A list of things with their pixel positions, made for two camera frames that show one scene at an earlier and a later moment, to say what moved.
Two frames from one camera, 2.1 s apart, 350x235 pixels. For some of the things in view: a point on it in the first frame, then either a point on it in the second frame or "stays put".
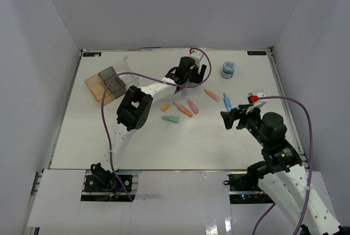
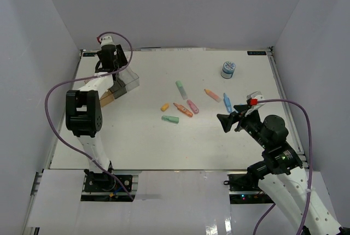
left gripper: x=197 y=78 → x=122 y=59
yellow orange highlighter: x=212 y=95 stays put
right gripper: x=243 y=109 stays put
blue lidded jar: x=227 y=70 stays put
